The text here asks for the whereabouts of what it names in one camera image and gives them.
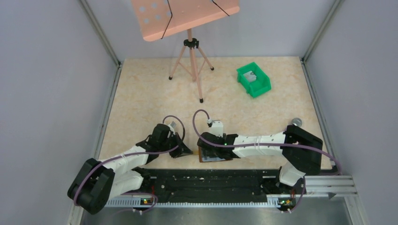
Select green plastic bin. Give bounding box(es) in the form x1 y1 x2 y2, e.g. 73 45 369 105
236 62 272 98

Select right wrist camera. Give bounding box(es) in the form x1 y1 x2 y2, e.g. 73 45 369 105
208 120 224 137

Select white VIP card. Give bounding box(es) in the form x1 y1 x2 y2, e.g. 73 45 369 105
243 71 257 83

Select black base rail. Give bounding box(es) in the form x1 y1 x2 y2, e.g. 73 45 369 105
90 167 314 206

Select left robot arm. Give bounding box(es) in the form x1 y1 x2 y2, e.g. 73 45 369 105
67 124 193 215

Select brown leather card holder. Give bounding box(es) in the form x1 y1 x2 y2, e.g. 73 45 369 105
198 148 232 163

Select pink music stand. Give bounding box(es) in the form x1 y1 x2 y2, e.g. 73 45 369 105
131 0 240 103

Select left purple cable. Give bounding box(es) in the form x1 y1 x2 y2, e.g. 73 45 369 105
72 115 186 215

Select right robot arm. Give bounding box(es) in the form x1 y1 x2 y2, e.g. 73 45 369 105
197 125 323 187

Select purple glitter microphone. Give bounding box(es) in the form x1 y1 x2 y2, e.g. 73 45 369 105
291 117 303 127

